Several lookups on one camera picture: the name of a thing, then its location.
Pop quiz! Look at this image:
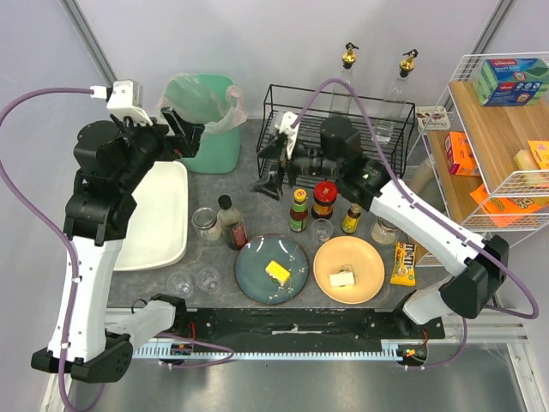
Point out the white cable duct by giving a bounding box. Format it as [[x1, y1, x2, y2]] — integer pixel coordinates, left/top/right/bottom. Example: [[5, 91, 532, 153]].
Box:
[[133, 334, 402, 361]]

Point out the chili sauce jar red lid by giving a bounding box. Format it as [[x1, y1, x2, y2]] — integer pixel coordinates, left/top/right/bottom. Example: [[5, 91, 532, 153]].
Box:
[[311, 181, 338, 219]]

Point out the beige round plate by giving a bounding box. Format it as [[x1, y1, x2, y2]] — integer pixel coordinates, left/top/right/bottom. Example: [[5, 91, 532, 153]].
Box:
[[313, 236, 385, 305]]

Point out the yellow butter block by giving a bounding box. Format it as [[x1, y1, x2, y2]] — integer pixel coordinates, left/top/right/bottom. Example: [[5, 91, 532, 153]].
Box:
[[265, 260, 291, 287]]

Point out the small yellow label bottle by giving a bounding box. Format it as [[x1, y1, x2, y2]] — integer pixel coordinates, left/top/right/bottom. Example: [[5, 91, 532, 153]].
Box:
[[341, 203, 362, 234]]

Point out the glass jar with white powder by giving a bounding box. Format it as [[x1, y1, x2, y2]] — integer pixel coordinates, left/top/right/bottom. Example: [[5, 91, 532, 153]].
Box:
[[191, 207, 222, 244]]

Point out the small clear glass cup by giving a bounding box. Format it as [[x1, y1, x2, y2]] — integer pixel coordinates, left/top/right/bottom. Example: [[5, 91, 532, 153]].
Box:
[[311, 218, 334, 245]]

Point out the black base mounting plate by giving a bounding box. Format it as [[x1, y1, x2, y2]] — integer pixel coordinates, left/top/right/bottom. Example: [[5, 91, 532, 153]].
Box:
[[174, 307, 445, 344]]

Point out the glass oil bottle gold spout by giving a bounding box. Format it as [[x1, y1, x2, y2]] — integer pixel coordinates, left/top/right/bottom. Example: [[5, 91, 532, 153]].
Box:
[[329, 41, 360, 121]]

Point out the yellow orange packet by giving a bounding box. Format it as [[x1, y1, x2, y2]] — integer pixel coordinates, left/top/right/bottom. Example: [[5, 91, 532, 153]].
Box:
[[527, 140, 548, 185]]

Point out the white food block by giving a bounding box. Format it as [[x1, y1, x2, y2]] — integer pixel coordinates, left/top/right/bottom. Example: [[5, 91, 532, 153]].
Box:
[[329, 270, 355, 288]]

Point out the white wire shelf unit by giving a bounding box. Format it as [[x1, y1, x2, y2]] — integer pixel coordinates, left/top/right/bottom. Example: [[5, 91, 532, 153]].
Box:
[[416, 54, 548, 249]]

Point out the dark vinegar bottle black cap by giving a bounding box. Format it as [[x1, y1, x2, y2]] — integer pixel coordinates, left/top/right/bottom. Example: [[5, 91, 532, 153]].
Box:
[[217, 195, 248, 250]]

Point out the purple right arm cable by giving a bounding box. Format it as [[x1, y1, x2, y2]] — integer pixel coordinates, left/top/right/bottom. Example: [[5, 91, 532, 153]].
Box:
[[295, 77, 540, 370]]

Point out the black wire rack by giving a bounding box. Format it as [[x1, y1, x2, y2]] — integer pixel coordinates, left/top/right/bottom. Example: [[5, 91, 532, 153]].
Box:
[[256, 84, 416, 178]]

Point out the sauce bottle yellow cap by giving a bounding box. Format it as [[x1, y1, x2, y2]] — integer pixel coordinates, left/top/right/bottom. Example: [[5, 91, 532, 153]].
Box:
[[288, 187, 311, 233]]

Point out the white chocolate box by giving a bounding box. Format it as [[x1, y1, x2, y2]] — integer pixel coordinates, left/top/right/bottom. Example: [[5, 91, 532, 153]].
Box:
[[415, 106, 450, 132]]

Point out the green sponge pack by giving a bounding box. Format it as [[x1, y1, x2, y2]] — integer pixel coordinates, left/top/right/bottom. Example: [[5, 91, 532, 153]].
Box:
[[473, 58, 548, 106]]

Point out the white rectangular basin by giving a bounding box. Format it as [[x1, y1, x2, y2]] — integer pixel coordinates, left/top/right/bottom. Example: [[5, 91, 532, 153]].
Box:
[[114, 161, 189, 272]]

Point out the yellow sponge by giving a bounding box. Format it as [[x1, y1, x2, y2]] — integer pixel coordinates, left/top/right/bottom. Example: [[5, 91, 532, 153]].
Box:
[[514, 149, 540, 172]]

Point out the blue ceramic plate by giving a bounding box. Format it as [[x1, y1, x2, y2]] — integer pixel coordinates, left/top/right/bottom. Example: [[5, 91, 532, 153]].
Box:
[[235, 234, 310, 306]]

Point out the clear pink bin liner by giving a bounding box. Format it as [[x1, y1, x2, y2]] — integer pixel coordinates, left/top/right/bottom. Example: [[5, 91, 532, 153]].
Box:
[[157, 74, 248, 135]]

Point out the glass jar right side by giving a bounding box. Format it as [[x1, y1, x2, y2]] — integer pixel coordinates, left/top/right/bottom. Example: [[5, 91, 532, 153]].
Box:
[[371, 217, 401, 245]]

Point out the yellow M&Ms candy bag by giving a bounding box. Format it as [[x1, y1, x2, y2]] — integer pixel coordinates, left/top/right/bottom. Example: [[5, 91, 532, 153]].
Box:
[[389, 242, 417, 287]]

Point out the orange snack bag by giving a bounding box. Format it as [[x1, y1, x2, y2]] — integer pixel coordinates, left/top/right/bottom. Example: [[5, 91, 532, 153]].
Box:
[[469, 184, 548, 229]]

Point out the clear drinking glass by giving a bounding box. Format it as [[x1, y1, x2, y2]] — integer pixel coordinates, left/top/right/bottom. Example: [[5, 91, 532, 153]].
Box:
[[166, 272, 194, 299], [196, 267, 221, 294]]

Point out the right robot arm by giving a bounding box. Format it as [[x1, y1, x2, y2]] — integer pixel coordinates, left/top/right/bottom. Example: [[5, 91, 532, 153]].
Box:
[[253, 112, 510, 325]]

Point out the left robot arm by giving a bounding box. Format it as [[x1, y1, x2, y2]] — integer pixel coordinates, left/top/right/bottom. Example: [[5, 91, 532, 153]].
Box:
[[31, 107, 205, 384]]

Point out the orange box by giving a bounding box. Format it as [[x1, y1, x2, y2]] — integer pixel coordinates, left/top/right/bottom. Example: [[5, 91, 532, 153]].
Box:
[[444, 131, 480, 177]]

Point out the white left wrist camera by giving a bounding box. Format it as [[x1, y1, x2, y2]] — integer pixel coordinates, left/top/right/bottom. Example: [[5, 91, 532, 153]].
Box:
[[89, 79, 153, 125]]

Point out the green trash bin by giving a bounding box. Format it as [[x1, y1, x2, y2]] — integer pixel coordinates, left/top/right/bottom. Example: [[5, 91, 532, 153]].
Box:
[[164, 73, 242, 175]]

